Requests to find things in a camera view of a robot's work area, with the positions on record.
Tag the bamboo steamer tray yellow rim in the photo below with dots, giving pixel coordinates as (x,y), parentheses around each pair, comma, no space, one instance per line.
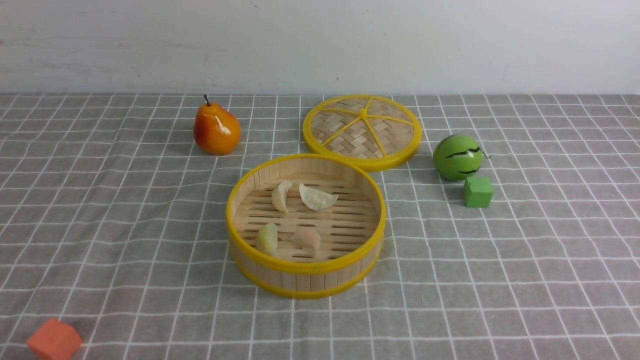
(305,226)

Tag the green foam cube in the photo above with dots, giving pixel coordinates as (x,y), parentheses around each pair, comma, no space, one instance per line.
(477,192)

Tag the green dumpling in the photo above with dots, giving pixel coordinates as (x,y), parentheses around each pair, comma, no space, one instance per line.
(267,240)

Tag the white dumpling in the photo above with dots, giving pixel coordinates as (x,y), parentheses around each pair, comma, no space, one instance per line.
(315,199)

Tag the pink dumpling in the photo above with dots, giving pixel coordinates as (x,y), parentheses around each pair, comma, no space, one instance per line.
(308,239)

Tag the green toy watermelon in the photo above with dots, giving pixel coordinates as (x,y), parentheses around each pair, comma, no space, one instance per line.
(458,157)

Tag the grey checked tablecloth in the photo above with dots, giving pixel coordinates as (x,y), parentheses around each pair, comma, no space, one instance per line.
(113,222)

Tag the orange foam cube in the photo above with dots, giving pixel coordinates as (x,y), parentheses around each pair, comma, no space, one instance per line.
(54,340)

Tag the orange toy pear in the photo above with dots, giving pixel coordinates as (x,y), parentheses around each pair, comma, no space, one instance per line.
(216,131)

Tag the woven bamboo steamer lid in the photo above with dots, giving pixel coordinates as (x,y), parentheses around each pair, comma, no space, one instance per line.
(371,132)

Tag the cream dumpling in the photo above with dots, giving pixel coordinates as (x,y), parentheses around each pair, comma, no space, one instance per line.
(279,196)

